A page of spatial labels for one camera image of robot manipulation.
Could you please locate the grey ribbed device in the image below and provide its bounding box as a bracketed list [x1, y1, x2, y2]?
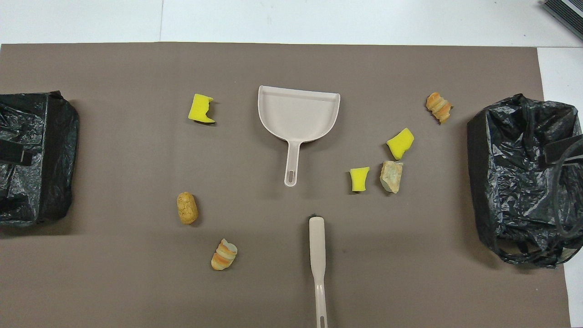
[541, 0, 583, 41]

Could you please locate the yellow sponge with notch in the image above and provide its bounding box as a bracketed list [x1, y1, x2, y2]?
[188, 93, 216, 124]

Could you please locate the brown paper table mat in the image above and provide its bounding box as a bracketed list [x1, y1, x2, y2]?
[0, 42, 571, 328]

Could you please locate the beige hand brush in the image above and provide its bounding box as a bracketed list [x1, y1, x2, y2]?
[308, 214, 328, 328]

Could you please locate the large yellow sponge piece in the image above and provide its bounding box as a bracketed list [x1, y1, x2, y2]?
[386, 128, 415, 161]

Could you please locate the small yellow sponge piece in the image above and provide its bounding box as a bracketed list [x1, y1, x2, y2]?
[349, 167, 371, 193]

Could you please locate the bin lined with black bag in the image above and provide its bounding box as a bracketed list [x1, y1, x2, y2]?
[467, 93, 583, 268]
[0, 91, 80, 227]

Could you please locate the beige plastic dustpan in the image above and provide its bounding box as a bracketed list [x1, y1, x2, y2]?
[258, 85, 341, 188]

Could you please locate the toy croissant pastry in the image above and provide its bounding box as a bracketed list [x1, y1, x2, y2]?
[380, 160, 404, 194]
[426, 92, 453, 124]
[211, 238, 238, 271]

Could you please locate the brown toy bread bun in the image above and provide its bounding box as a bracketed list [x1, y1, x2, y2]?
[177, 191, 199, 225]

